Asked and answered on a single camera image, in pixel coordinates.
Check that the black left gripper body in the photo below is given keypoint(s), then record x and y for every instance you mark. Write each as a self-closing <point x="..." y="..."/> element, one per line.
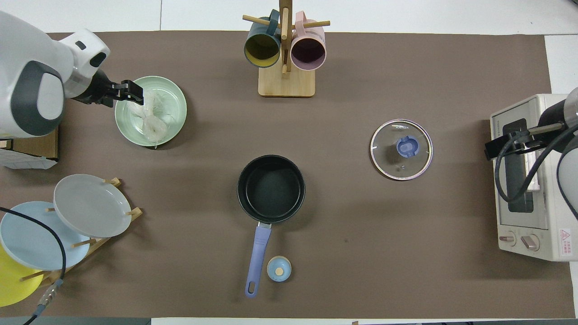
<point x="97" y="90"/>

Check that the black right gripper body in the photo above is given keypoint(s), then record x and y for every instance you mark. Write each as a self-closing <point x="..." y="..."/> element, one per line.
<point x="519" y="143"/>

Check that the glass lid with blue knob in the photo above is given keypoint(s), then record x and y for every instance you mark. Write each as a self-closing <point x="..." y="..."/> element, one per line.
<point x="407" y="148"/>

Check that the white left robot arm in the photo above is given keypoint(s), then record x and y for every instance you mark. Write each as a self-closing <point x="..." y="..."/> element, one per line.
<point x="27" y="54"/>

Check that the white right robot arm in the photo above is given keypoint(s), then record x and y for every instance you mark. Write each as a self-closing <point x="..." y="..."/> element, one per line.
<point x="571" y="171"/>

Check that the mint green plate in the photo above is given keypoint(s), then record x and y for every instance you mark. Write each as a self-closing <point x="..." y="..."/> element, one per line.
<point x="174" y="104"/>

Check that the grey plate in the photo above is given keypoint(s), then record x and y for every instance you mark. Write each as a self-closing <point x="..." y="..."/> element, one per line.
<point x="90" y="205"/>

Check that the wooden plate rack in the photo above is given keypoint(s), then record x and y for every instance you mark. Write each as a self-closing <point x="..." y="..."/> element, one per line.
<point x="134" y="212"/>

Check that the light blue plate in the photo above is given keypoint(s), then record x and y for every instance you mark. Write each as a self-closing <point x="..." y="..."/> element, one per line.
<point x="31" y="234"/>

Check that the yellow plate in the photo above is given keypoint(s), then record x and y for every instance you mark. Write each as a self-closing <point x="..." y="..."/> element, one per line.
<point x="13" y="284"/>

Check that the grey patterned bag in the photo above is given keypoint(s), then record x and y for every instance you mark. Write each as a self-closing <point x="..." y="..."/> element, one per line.
<point x="27" y="160"/>

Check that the white toaster oven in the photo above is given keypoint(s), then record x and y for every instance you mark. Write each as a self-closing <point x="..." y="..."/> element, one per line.
<point x="551" y="243"/>

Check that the dark teal mug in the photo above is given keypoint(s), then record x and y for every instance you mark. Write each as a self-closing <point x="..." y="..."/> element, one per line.
<point x="262" y="49"/>

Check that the wooden mug rack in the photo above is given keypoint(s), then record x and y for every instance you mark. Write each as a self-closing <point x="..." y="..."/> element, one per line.
<point x="286" y="83"/>

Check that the brown table mat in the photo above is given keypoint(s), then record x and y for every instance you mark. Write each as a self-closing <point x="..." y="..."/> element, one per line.
<point x="361" y="248"/>

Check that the dark blue saucepan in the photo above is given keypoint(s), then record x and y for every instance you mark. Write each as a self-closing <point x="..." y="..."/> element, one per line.
<point x="271" y="189"/>

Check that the pink mug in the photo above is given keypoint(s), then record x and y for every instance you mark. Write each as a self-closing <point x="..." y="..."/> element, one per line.
<point x="308" y="52"/>

